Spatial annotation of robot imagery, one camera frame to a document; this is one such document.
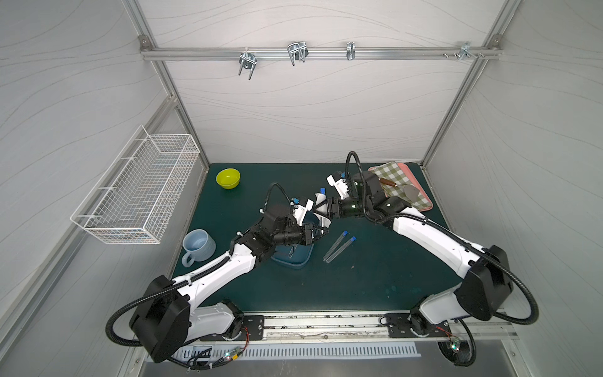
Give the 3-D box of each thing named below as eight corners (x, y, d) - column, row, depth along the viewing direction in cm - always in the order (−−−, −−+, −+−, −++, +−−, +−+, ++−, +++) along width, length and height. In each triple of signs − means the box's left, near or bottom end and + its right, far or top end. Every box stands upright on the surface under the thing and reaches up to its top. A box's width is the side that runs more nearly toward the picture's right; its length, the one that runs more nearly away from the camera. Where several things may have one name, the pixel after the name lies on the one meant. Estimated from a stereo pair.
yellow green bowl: (217, 191, 113) (213, 183, 108) (222, 176, 119) (219, 168, 114) (239, 191, 113) (236, 183, 108) (242, 176, 119) (240, 168, 114)
